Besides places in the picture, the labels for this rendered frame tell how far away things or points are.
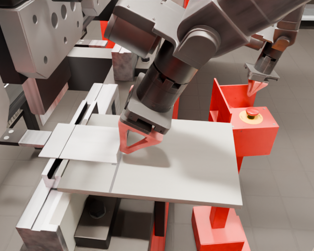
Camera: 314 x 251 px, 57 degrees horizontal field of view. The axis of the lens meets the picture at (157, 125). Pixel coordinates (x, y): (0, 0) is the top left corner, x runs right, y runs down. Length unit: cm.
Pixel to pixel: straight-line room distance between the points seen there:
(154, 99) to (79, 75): 74
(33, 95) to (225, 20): 25
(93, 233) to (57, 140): 16
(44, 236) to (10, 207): 135
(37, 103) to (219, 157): 28
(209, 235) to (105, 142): 100
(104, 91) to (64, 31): 34
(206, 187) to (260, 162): 153
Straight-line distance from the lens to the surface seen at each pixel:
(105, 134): 51
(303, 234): 171
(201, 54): 31
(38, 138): 53
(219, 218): 138
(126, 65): 88
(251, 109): 94
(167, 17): 35
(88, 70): 109
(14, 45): 31
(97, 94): 68
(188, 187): 43
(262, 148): 99
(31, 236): 48
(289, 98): 263
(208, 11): 29
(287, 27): 86
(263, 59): 96
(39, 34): 32
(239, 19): 29
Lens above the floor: 133
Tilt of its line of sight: 39 degrees down
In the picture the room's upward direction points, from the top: straight up
